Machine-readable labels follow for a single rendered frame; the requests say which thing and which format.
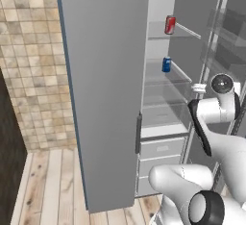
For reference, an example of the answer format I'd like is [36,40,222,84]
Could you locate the white fridge drawer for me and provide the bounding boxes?
[135,154,185,198]
[139,137,188,160]

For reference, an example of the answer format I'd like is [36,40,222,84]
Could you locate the blue soda can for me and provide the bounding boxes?
[161,56,173,74]

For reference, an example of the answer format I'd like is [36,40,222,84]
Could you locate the grey fridge body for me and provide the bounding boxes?
[134,0,226,199]

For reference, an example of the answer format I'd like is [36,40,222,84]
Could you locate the grey fridge door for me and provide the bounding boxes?
[54,0,151,214]

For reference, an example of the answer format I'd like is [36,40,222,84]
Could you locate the red soda can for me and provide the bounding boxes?
[164,14,177,36]

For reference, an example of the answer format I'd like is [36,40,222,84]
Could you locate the dark brown cabinet side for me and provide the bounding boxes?
[0,68,29,225]

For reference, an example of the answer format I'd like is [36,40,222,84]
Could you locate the glass fridge shelf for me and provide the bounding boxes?
[143,58,193,87]
[147,20,203,41]

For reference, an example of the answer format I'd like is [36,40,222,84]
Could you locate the dark grey fridge door handle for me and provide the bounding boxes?
[135,111,143,155]

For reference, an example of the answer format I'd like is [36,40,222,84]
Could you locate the fridge door with shelf racks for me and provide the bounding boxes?
[181,0,246,195]

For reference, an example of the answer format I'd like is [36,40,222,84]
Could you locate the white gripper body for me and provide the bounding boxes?
[191,83,208,100]

